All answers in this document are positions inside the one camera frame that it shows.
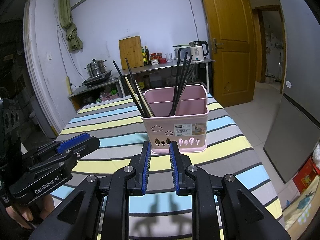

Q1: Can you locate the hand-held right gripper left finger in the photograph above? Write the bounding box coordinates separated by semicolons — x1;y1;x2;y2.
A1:
29;141;151;240

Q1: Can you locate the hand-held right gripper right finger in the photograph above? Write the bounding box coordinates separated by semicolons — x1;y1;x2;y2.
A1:
169;141;292;240

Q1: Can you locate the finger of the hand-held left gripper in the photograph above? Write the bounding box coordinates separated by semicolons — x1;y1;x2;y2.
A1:
26;137;101;173
22;132;91;165

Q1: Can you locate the pink plastic utensil basket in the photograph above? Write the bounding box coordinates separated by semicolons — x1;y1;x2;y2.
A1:
140;84;210;154

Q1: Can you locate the wooden chopstick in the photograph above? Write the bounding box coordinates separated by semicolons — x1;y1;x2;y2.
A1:
124;77;147;117
134;80;155;118

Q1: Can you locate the black chopstick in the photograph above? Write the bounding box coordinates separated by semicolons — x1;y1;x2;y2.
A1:
173;52;188;116
174;54;193;112
112;60;149;118
170;48;182;117

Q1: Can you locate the person's left hand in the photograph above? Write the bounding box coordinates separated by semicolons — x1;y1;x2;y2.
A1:
5;194;55;230

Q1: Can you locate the striped tablecloth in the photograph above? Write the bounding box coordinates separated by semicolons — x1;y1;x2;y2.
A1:
49;91;283;240

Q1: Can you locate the low steel shelf table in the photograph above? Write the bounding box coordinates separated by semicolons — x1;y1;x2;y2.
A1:
67;76;124;112

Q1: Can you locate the black induction cooker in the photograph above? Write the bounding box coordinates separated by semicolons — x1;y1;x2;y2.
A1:
82;71;113;87

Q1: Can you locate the steel steamer pot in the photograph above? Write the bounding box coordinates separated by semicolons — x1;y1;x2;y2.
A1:
84;59;107;77

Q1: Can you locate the wooden cutting board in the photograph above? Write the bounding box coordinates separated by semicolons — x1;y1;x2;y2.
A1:
118;36;145;70

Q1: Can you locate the tall steel shelf table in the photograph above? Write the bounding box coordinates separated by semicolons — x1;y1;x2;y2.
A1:
117;57;215;98

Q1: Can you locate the white electric kettle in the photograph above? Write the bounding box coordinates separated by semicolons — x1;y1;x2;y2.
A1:
189;41;209;62

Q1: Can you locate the clear plastic food container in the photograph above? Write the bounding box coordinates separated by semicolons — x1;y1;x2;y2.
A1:
172;44;192;60

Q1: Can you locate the hanging green cloth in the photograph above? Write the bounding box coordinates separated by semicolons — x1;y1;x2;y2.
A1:
59;0;83;52

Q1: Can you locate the red cardboard box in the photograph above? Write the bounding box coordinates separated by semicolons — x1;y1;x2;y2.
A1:
292;156;320;194

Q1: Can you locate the grey refrigerator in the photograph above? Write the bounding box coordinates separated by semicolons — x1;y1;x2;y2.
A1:
262;0;320;184

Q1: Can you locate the wooden door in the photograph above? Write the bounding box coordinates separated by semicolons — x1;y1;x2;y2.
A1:
197;0;255;108

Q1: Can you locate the black wall cable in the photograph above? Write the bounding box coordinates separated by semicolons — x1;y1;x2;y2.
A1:
183;0;199;43

